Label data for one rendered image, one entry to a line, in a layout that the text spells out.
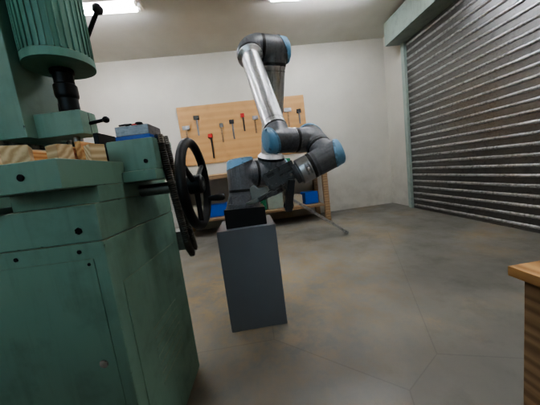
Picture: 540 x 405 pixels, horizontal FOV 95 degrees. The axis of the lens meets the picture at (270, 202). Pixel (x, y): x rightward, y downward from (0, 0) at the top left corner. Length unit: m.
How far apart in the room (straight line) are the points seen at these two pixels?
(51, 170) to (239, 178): 0.87
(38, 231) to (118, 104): 3.94
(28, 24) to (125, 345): 0.86
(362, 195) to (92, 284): 4.21
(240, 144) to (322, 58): 1.89
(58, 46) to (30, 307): 0.68
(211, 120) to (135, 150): 3.41
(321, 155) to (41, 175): 0.71
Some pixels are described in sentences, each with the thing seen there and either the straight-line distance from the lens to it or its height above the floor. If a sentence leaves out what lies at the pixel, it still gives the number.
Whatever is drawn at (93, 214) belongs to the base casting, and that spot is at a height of 0.78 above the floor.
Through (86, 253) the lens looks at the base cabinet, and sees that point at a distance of 0.74.
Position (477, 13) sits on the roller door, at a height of 2.08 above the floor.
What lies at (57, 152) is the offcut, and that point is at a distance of 0.69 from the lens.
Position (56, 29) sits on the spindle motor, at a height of 1.27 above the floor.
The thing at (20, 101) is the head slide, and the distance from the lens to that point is 1.01.
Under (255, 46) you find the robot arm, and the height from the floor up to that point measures 1.36.
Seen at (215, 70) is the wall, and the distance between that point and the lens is 4.40.
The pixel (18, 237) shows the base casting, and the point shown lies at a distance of 0.83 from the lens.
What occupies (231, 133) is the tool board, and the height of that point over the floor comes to 1.47.
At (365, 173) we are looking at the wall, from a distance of 4.55.
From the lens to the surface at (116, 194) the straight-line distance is 0.77.
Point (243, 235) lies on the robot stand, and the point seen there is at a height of 0.51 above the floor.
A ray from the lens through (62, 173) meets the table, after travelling 0.64.
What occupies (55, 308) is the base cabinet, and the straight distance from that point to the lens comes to 0.83.
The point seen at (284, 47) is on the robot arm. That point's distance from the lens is 1.35.
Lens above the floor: 0.82
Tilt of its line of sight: 7 degrees down
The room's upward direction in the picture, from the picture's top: 7 degrees counter-clockwise
